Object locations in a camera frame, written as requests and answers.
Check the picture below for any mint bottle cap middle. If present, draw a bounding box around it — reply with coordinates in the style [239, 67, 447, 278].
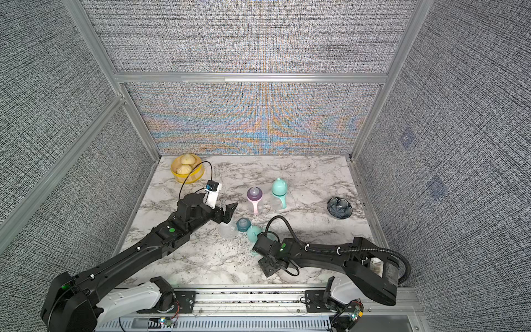
[246, 225, 263, 243]

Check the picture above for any yellow steamer basket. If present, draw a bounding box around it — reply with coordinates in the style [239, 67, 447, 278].
[170, 154, 205, 183]

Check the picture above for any lower beige bun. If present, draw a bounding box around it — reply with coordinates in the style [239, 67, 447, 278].
[176, 164, 193, 175]

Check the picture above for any mint bottle cap front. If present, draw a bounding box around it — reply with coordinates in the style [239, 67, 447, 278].
[272, 178, 288, 196]

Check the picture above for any upper beige bun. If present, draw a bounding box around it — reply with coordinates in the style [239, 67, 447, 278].
[180, 154, 196, 165]

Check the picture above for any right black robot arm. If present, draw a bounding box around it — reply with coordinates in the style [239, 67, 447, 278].
[253, 234, 407, 306]

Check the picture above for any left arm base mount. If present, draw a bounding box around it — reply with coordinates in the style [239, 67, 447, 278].
[137, 290, 196, 314]

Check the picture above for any purple nipple collar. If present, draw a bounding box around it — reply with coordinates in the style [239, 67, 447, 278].
[246, 187, 264, 202]

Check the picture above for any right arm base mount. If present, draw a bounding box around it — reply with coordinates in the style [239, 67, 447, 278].
[300, 290, 344, 313]

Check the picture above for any beige bun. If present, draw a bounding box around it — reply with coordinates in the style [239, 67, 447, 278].
[180, 154, 196, 165]
[176, 164, 193, 175]

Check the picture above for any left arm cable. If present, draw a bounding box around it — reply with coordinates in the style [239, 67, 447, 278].
[178, 160, 214, 202]

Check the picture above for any dark blue flower dish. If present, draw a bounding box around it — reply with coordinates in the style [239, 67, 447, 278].
[326, 197, 353, 219]

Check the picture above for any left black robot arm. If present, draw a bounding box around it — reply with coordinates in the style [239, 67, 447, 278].
[40, 194, 238, 331]

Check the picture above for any aluminium front rail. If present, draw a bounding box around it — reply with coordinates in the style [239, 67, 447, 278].
[76, 286, 424, 320]

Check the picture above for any mint bottle cap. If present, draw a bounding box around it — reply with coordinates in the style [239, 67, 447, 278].
[246, 225, 263, 243]
[272, 178, 288, 196]

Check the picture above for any clear baby bottle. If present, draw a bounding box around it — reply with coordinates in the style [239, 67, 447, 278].
[271, 195, 283, 211]

